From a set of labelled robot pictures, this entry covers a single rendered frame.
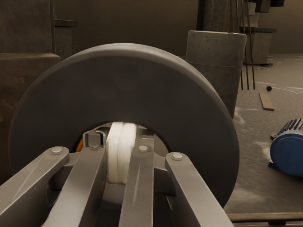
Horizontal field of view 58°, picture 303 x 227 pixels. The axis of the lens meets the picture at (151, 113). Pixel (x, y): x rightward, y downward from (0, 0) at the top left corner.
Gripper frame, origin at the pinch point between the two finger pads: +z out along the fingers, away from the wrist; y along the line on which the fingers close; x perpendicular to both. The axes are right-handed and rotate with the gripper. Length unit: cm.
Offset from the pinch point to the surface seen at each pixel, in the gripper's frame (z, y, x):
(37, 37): 35.9, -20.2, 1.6
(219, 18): 408, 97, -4
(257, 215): 12.8, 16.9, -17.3
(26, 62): 29.4, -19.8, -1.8
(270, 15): 1078, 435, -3
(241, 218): 12.5, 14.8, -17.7
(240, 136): 208, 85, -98
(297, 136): 138, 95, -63
